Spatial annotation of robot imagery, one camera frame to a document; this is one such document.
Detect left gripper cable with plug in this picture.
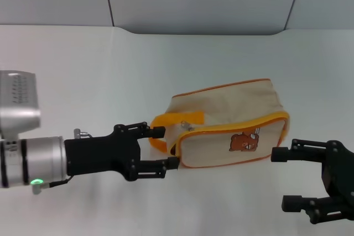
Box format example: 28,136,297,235
72,128,94,140

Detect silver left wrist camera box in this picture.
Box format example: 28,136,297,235
0,70,43,140

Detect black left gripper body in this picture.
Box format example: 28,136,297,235
64,130,142,178

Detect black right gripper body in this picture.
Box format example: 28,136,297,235
320,140,354,208

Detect beige orange-trimmed bear food bag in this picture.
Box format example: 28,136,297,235
150,78,290,170

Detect silver metal zipper pull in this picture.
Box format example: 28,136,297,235
180,120,195,132

